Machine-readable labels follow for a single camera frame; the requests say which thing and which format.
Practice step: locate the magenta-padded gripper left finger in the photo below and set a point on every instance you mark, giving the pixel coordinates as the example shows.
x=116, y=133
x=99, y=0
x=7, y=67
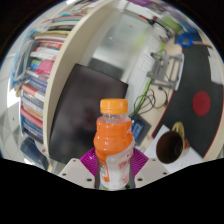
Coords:
x=71, y=170

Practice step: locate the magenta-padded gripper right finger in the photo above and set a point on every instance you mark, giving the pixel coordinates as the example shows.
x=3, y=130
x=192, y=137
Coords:
x=151, y=170

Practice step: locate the orange drink bottle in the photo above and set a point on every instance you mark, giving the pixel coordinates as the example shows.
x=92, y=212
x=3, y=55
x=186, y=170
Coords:
x=112, y=133

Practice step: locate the white written paper sheet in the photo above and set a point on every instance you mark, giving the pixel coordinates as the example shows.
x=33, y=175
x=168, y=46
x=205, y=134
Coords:
x=151, y=148

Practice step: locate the floral ceramic mug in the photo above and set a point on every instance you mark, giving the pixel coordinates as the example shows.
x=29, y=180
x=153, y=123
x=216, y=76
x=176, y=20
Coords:
x=170, y=146

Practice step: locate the dark blue box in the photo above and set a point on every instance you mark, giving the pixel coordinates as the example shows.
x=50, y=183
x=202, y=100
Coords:
x=33, y=153

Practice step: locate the blue snack pack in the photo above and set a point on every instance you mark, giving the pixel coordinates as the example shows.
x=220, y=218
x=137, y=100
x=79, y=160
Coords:
x=137, y=130

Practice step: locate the black computer monitor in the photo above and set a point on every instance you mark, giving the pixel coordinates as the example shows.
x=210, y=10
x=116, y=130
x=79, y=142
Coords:
x=83, y=110

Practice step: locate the flat round red coaster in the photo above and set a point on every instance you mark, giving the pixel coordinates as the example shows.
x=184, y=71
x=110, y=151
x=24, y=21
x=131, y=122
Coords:
x=201, y=103

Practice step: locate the grey metal laptop stand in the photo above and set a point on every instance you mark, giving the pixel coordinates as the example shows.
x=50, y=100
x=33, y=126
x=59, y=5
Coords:
x=166, y=71

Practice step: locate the shelf unit with books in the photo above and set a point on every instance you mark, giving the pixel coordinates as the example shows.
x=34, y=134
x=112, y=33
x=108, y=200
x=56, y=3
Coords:
x=63, y=66

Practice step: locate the black desk mat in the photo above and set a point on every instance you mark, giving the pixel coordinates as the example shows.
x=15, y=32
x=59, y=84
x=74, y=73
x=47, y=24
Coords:
x=196, y=73

